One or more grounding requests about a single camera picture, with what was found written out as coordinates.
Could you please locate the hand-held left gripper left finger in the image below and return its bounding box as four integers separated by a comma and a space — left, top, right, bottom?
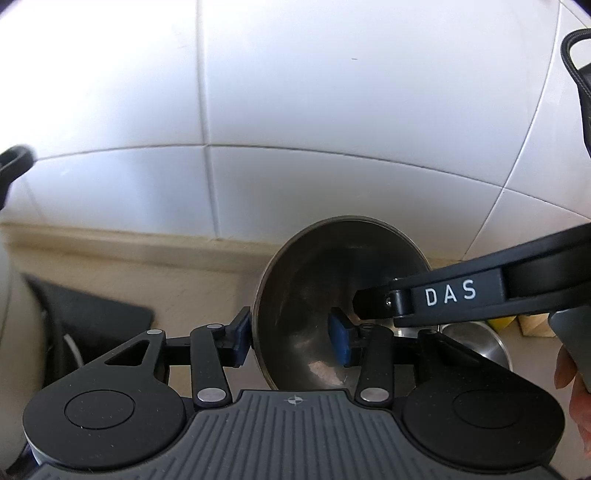
99, 308, 253, 408

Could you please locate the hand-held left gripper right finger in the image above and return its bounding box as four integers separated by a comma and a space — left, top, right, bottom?
329, 309, 485, 409

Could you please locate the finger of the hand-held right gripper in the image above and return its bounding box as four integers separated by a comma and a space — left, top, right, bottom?
353, 276, 403, 320

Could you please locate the stainless steel bowl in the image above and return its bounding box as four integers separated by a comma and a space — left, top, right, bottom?
397, 320, 511, 370
252, 216, 432, 391

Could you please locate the person's right hand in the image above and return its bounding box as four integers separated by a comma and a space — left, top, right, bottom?
554, 346, 591, 444

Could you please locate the wooden knife block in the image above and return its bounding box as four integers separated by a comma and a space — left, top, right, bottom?
519, 314, 557, 339

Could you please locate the black glass gas stove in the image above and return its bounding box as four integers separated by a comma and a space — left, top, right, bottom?
21, 272, 155, 384

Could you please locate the aluminium pressure cooker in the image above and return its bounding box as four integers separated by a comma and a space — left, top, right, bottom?
0, 145, 36, 208

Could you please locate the black cord loop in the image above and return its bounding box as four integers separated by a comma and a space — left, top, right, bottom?
560, 29, 591, 158

